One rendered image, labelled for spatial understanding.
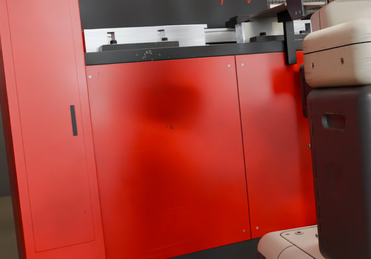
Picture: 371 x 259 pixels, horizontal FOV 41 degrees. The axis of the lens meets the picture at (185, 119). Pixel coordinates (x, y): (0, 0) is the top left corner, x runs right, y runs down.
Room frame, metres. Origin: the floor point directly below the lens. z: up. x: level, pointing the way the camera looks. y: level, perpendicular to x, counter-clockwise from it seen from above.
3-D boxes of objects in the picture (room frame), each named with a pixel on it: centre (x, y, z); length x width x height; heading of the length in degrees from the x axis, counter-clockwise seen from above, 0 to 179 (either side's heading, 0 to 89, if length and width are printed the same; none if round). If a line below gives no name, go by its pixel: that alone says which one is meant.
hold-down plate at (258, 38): (2.11, -0.45, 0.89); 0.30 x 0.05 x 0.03; 112
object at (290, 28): (1.98, -0.46, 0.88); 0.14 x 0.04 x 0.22; 22
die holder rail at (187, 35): (1.95, 0.12, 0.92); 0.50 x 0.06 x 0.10; 112
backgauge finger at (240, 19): (2.30, -0.34, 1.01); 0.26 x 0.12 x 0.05; 22
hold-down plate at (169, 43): (1.87, 0.14, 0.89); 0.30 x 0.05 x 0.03; 112
